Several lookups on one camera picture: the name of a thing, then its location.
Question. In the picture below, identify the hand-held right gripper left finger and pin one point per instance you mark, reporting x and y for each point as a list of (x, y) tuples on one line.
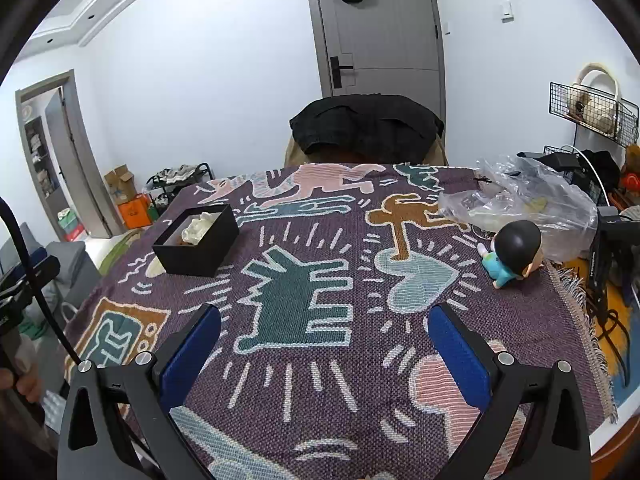
[(192, 355)]

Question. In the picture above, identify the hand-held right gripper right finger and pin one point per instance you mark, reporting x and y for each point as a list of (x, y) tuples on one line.
[(457, 355)]

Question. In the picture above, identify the black jewelry box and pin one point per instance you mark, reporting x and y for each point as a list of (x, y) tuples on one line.
[(200, 257)]

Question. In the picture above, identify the white cloth pouch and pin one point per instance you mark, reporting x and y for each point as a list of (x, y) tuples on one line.
[(197, 227)]

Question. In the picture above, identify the person's left hand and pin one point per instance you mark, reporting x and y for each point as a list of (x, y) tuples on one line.
[(31, 385)]

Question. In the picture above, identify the grey sofa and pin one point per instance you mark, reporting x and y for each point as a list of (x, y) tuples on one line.
[(75, 265)]

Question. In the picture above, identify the printed woven blanket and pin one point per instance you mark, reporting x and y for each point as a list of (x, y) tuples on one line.
[(350, 400)]

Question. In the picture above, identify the grey closet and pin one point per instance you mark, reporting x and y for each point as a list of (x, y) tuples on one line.
[(75, 160)]

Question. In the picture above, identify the orange box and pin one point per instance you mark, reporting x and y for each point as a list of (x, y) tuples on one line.
[(137, 212)]

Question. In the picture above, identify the cardboard box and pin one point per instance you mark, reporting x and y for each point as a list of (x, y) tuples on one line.
[(119, 185)]

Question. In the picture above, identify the black-haired doll figure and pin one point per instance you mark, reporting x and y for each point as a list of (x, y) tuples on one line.
[(520, 242)]

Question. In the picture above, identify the clear plastic bag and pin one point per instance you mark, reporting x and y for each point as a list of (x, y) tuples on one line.
[(540, 205)]

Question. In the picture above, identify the black shoe rack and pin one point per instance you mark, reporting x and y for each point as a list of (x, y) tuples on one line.
[(200, 172)]

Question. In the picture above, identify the black tripod stand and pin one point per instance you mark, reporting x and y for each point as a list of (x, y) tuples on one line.
[(607, 250)]

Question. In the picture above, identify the orange plush toy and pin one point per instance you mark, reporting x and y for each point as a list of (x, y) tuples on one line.
[(631, 177)]

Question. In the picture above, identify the black garment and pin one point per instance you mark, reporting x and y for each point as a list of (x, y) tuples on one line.
[(365, 120)]

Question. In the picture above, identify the cream handbag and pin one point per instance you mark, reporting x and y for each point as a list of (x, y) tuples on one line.
[(597, 110)]

